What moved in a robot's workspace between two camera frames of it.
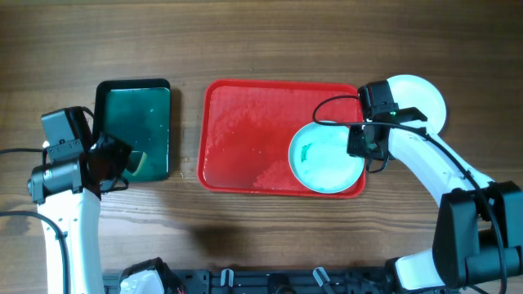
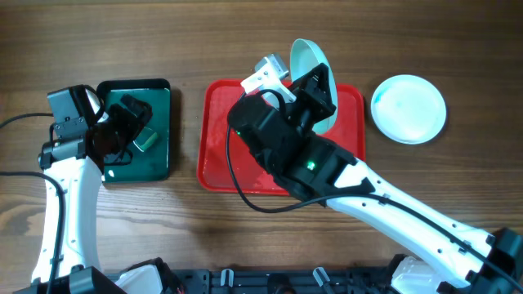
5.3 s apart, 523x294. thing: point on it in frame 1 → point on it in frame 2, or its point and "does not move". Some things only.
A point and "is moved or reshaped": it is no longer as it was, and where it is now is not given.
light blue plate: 319,160 is moved or reshaped
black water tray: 137,112 does not move
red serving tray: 246,130 does not move
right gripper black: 355,148 → 311,99
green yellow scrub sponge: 136,159 → 145,138
